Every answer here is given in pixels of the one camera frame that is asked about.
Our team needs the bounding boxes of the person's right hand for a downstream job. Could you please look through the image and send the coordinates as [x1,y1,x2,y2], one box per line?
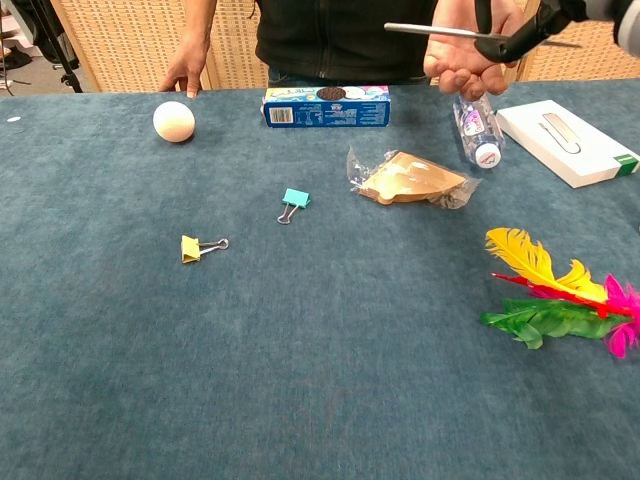
[158,35,214,100]

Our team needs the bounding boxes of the person's left hand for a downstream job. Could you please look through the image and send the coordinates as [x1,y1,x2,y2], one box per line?
[422,0,527,103]

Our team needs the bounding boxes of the robot right five-finger hand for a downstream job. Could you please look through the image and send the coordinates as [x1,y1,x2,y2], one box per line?
[473,0,640,64]

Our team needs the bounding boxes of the person's right forearm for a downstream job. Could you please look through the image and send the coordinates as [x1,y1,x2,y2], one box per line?
[183,0,219,46]

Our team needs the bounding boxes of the person's blue jeans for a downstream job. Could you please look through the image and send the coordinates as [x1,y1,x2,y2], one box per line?
[266,66,432,89]

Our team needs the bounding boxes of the person's black jacket torso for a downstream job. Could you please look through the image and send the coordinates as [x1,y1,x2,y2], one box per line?
[253,0,442,85]

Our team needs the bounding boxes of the pale peach ball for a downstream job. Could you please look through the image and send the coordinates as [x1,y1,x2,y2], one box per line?
[152,100,197,145]

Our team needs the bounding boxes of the woven rattan folding screen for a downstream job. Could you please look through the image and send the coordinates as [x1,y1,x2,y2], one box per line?
[504,0,640,84]
[48,0,271,94]

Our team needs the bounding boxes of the purple-label clear water bottle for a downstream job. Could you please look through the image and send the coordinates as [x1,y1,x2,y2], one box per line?
[452,92,507,171]

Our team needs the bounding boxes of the white adapter product box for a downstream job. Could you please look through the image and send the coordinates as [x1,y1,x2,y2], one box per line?
[494,98,640,190]

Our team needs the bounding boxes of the clear-wrapped brown snack packet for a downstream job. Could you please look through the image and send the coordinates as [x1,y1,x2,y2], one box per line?
[345,144,483,212]

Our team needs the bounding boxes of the blue cookie box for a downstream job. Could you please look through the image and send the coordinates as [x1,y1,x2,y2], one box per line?
[261,84,392,130]

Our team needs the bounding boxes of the black tripod stand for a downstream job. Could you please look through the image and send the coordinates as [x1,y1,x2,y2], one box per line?
[28,0,85,95]

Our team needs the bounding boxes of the teal binder clip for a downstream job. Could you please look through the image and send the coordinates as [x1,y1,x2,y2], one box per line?
[276,187,312,227]

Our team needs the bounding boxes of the yellow binder clip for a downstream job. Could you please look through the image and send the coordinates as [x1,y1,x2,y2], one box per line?
[179,234,231,265]

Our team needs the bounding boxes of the colourful feather shuttlecock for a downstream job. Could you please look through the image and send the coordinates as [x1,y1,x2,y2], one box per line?
[479,226,640,361]

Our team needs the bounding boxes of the blue felt table mat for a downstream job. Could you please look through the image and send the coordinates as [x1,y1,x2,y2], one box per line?
[0,78,640,480]

